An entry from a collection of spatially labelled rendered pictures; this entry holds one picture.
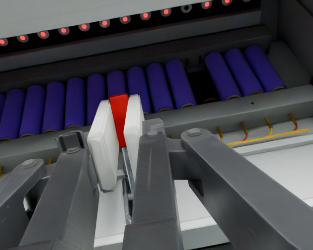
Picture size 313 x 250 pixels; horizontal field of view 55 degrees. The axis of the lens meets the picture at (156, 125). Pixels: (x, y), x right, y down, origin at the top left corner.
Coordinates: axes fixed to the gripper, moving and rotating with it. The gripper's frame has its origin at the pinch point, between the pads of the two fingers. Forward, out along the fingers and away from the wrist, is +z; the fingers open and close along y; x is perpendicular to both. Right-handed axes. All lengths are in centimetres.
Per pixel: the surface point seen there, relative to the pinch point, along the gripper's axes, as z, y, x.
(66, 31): 15.3, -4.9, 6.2
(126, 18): 15.1, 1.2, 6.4
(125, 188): 2.3, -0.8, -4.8
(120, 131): 2.3, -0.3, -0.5
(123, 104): 2.4, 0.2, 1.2
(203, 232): 1.6, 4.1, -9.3
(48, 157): 7.0, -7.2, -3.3
